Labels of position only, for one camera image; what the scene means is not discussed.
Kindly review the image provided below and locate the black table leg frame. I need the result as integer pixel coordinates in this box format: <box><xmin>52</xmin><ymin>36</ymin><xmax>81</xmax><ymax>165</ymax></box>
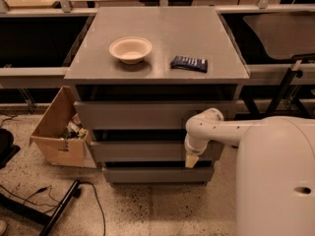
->
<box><xmin>241</xmin><ymin>53</ymin><xmax>315</xmax><ymax>120</ymax></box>

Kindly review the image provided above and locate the grey top drawer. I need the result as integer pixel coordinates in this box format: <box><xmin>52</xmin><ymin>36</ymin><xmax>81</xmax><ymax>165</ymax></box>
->
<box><xmin>74</xmin><ymin>101</ymin><xmax>236</xmax><ymax>130</ymax></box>

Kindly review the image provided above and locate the cardboard box with trash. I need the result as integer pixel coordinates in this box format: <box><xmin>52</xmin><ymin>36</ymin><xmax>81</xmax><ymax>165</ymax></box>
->
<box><xmin>30</xmin><ymin>87</ymin><xmax>96</xmax><ymax>168</ymax></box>

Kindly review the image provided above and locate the white paper bowl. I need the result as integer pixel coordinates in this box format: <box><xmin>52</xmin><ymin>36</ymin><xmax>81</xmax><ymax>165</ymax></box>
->
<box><xmin>109</xmin><ymin>36</ymin><xmax>153</xmax><ymax>64</ymax></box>

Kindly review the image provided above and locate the black metal stand leg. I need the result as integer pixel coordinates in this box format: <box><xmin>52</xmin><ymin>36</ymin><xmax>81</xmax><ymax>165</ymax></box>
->
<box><xmin>0</xmin><ymin>180</ymin><xmax>81</xmax><ymax>236</ymax></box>

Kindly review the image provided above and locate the dark blue snack packet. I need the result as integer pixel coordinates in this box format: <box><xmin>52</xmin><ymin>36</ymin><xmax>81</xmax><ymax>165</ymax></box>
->
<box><xmin>170</xmin><ymin>56</ymin><xmax>208</xmax><ymax>73</ymax></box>

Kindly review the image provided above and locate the grey drawer cabinet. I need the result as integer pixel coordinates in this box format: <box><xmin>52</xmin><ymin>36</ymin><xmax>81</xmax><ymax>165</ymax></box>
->
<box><xmin>64</xmin><ymin>6</ymin><xmax>250</xmax><ymax>187</ymax></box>

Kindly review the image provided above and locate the grey drawer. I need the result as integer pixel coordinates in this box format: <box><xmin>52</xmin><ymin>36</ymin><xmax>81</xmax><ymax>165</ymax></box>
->
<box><xmin>102</xmin><ymin>167</ymin><xmax>215</xmax><ymax>184</ymax></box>
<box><xmin>90</xmin><ymin>140</ymin><xmax>225</xmax><ymax>162</ymax></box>
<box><xmin>74</xmin><ymin>101</ymin><xmax>236</xmax><ymax>130</ymax></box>

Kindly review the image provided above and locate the grey bottom drawer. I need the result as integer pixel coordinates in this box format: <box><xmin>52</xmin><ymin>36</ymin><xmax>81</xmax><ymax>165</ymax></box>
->
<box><xmin>102</xmin><ymin>167</ymin><xmax>215</xmax><ymax>184</ymax></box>

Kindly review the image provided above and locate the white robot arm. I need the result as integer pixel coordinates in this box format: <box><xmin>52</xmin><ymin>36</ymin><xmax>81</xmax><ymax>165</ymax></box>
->
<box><xmin>184</xmin><ymin>108</ymin><xmax>315</xmax><ymax>236</ymax></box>

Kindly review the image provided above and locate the black floor cable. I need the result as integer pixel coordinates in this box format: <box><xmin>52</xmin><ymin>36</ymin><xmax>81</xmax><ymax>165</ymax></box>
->
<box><xmin>0</xmin><ymin>181</ymin><xmax>107</xmax><ymax>236</ymax></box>

